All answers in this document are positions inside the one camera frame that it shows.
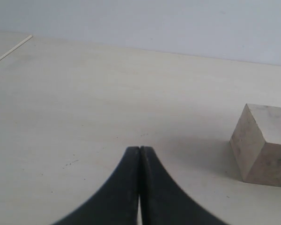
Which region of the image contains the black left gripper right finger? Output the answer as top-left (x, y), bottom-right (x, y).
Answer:
top-left (139, 146), bottom-right (225, 225)

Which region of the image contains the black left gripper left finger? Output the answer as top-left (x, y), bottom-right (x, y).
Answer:
top-left (55, 146), bottom-right (140, 225)

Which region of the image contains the largest wooden cube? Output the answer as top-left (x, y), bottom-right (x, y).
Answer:
top-left (230, 104), bottom-right (281, 187)

